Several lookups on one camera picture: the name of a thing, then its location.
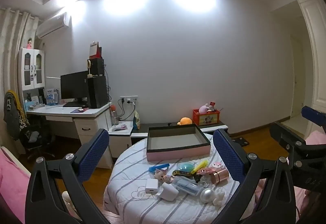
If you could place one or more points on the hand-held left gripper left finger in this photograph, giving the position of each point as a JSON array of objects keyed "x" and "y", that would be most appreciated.
[{"x": 94, "y": 152}]

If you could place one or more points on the blue highlighter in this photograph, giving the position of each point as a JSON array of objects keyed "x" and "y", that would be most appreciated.
[{"x": 158, "y": 168}]

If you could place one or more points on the black office chair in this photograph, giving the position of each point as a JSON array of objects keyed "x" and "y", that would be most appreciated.
[{"x": 38, "y": 145}]

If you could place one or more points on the dark patterned jacket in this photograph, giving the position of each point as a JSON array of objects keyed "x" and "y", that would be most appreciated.
[{"x": 14, "y": 117}]

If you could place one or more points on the black monitor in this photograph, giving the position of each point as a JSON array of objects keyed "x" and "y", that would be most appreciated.
[{"x": 73, "y": 86}]

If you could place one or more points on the black top low bench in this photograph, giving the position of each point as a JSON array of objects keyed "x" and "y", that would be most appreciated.
[{"x": 141, "y": 128}]

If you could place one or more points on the pink booklet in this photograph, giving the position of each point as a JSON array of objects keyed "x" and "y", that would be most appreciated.
[{"x": 119, "y": 127}]

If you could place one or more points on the red toy crate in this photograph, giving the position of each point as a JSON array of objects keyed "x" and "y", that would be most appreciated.
[{"x": 206, "y": 118}]

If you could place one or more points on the pink cloth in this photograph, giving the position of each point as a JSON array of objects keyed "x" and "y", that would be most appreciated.
[{"x": 315, "y": 138}]

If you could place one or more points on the clear plastic case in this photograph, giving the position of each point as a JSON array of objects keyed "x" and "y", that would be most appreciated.
[{"x": 187, "y": 185}]

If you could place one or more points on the pink bed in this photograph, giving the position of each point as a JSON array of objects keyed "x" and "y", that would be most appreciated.
[{"x": 12, "y": 178}]

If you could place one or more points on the orange octopus plush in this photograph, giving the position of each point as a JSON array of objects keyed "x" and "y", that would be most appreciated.
[{"x": 185, "y": 121}]

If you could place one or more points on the blue white box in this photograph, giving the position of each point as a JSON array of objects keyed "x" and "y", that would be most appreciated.
[{"x": 52, "y": 96}]

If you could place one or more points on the pink mouse pad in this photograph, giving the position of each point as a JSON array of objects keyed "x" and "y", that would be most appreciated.
[{"x": 79, "y": 110}]

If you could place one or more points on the pink pig plush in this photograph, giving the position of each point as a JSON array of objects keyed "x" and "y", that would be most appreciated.
[{"x": 203, "y": 108}]

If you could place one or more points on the silver egg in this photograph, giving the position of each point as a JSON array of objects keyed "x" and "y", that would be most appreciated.
[{"x": 207, "y": 196}]

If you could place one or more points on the white air conditioner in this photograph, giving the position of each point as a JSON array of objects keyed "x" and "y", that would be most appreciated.
[{"x": 52, "y": 26}]

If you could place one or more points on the white nightstand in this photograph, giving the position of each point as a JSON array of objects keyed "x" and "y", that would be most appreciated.
[{"x": 119, "y": 142}]

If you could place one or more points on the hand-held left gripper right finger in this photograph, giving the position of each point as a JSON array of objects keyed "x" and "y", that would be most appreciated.
[{"x": 228, "y": 155}]

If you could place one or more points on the blue yellow snack bag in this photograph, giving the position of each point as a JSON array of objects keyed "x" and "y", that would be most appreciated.
[{"x": 136, "y": 120}]

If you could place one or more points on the white rounded adapter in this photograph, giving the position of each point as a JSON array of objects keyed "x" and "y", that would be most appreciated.
[{"x": 168, "y": 192}]

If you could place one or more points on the white desk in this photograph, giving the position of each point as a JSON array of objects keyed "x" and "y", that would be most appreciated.
[{"x": 89, "y": 124}]

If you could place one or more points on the yellow desk fan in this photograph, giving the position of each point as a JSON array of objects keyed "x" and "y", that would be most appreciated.
[{"x": 89, "y": 64}]

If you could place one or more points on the black speaker box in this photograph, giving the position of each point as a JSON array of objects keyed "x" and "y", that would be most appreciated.
[{"x": 96, "y": 67}]

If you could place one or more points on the yellow black toy train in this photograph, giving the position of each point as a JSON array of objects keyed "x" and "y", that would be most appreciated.
[{"x": 182, "y": 173}]

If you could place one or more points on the small pink doll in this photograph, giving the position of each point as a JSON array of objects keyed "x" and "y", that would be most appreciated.
[{"x": 29, "y": 43}]

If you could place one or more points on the white glass door cabinet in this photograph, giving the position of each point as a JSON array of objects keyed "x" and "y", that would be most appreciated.
[{"x": 30, "y": 68}]

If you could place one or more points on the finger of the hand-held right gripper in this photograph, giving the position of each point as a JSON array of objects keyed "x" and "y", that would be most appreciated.
[
  {"x": 287, "y": 134},
  {"x": 313, "y": 114}
]

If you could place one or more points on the black speakers stack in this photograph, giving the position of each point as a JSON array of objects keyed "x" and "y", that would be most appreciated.
[{"x": 98, "y": 91}]

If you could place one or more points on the small doll figure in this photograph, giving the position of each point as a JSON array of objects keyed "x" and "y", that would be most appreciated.
[{"x": 160, "y": 175}]

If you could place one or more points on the white wall socket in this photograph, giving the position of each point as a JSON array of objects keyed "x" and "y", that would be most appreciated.
[{"x": 128, "y": 99}]

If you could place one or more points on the pink storage box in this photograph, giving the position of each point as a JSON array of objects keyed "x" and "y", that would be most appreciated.
[{"x": 178, "y": 154}]

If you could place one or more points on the pink block cat figure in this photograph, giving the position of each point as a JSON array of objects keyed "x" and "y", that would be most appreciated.
[{"x": 216, "y": 166}]

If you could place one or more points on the orange cap water bottle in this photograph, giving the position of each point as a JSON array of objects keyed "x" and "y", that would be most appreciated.
[{"x": 114, "y": 117}]

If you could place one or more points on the white charger cube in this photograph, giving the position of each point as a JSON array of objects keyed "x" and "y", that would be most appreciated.
[{"x": 152, "y": 185}]

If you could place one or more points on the red desk calendar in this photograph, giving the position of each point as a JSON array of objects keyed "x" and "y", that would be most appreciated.
[{"x": 95, "y": 50}]

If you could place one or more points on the cream curtain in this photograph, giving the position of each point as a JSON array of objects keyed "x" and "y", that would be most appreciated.
[{"x": 10, "y": 48}]

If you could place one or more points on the rose gold cylinder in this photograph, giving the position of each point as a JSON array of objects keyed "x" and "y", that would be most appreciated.
[{"x": 220, "y": 176}]

